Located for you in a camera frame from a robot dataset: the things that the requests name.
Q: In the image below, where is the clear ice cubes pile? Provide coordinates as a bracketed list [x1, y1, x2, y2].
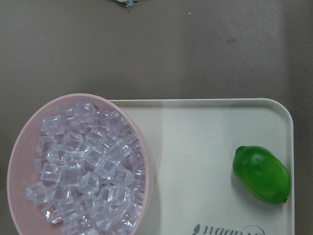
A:
[26, 101, 146, 235]

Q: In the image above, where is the pink bowl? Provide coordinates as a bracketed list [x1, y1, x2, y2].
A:
[7, 94, 155, 235]

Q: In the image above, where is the cream plastic tray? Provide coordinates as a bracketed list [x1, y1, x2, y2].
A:
[115, 98, 294, 235]

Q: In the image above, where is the green lime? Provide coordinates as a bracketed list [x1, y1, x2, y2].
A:
[232, 146, 291, 204]

